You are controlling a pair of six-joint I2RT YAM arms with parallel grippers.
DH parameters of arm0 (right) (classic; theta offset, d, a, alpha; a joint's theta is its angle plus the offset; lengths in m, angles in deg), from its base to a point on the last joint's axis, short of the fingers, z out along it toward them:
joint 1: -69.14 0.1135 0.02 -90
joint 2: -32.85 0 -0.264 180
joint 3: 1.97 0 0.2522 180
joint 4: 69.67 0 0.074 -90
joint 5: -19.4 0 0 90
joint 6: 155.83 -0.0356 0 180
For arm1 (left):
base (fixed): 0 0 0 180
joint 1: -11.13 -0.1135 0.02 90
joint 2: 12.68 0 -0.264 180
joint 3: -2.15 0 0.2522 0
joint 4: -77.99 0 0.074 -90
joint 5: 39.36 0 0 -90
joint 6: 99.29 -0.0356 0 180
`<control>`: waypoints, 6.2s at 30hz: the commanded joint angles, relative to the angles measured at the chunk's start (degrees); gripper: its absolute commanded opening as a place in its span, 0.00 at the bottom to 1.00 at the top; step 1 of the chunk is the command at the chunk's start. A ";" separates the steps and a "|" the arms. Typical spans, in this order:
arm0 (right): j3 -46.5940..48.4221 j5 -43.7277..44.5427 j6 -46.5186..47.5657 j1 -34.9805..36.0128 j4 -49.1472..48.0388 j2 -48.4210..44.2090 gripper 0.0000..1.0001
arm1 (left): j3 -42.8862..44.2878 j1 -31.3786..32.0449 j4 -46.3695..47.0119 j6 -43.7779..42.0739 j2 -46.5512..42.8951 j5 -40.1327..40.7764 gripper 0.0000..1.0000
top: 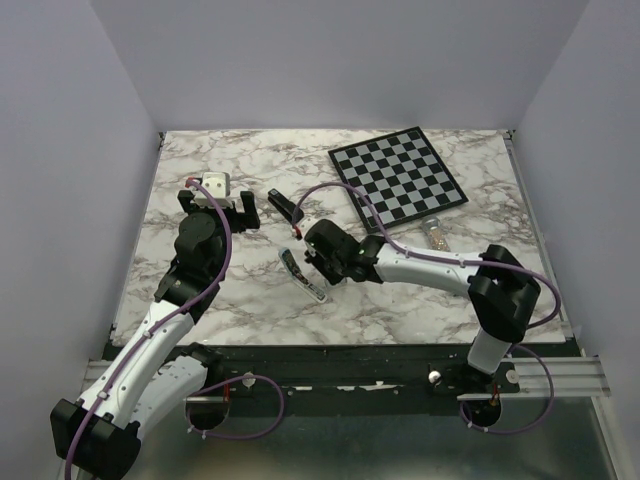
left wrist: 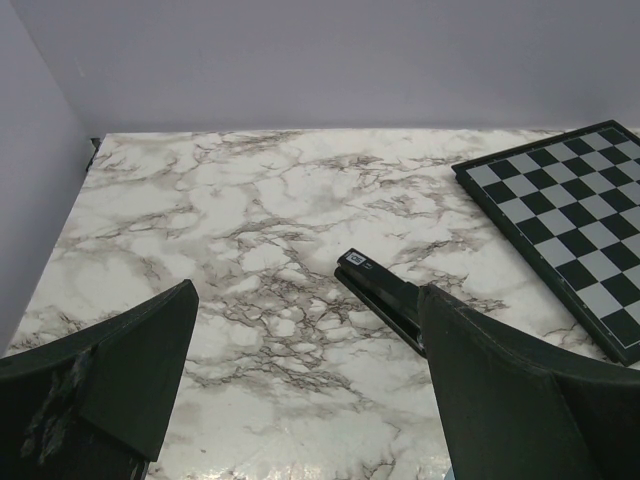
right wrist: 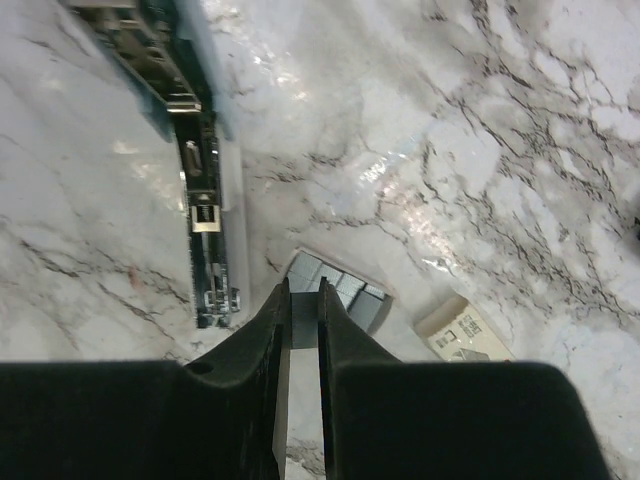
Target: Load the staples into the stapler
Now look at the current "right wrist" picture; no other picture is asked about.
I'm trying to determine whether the staple box tray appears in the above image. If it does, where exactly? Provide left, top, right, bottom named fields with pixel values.
left=286, top=250, right=393, bottom=335

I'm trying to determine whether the light blue mini stapler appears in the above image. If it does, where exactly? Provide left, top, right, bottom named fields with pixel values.
left=64, top=1, right=250, bottom=329

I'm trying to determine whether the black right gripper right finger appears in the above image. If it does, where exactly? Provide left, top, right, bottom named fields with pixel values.
left=318, top=282, right=610, bottom=479

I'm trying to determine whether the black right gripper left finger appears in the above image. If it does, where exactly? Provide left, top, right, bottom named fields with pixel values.
left=1, top=283, right=291, bottom=479

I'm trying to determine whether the cream staple box sleeve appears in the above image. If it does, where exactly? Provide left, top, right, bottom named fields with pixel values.
left=414, top=295, right=514, bottom=362

